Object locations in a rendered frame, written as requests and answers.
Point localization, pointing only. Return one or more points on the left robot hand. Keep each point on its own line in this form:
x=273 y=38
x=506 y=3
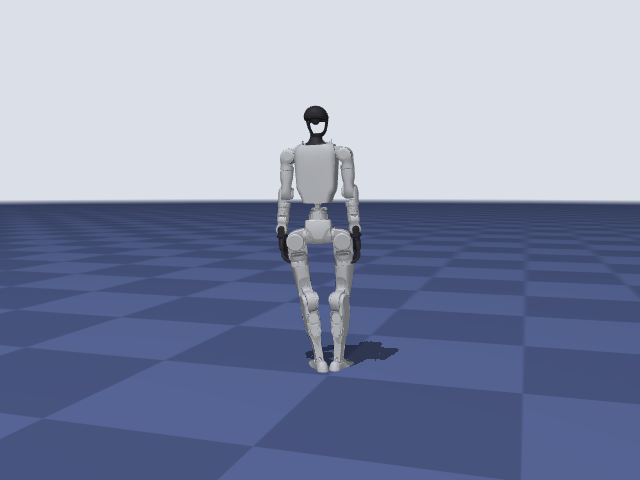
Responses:
x=282 y=243

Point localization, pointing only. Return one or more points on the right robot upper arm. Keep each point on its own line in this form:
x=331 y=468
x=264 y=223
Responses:
x=345 y=155

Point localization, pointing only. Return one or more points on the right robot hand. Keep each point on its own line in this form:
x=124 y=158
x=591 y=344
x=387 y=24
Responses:
x=356 y=243

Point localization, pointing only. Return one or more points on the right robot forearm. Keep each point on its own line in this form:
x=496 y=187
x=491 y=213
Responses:
x=353 y=211

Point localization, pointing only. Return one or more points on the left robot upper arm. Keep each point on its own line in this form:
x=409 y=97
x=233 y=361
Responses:
x=286 y=173

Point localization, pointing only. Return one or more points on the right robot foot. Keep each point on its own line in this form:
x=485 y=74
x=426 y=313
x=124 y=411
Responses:
x=336 y=366

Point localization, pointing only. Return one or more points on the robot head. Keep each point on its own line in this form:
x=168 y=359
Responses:
x=314 y=115

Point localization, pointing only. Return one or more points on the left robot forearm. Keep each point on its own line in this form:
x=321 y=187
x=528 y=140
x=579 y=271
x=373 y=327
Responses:
x=283 y=213

